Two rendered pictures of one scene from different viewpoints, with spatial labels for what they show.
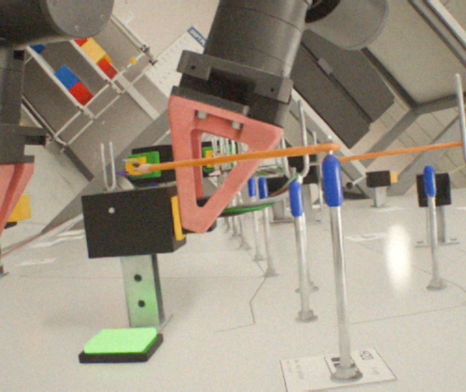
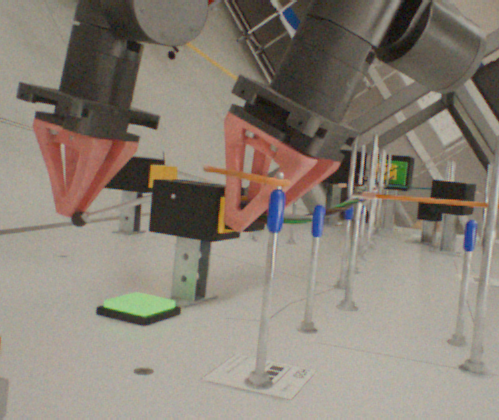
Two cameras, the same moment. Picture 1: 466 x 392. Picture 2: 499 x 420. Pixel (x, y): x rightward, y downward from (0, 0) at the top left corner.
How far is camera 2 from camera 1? 14 cm
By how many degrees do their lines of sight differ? 17
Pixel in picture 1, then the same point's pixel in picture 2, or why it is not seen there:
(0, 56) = (112, 45)
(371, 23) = (454, 69)
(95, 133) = not seen: hidden behind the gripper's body
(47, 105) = not seen: hidden behind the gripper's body
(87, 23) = (175, 33)
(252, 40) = (306, 75)
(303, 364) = (246, 362)
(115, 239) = (171, 220)
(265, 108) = (301, 138)
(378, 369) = (291, 387)
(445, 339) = (385, 387)
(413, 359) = (330, 391)
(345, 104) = not seen: outside the picture
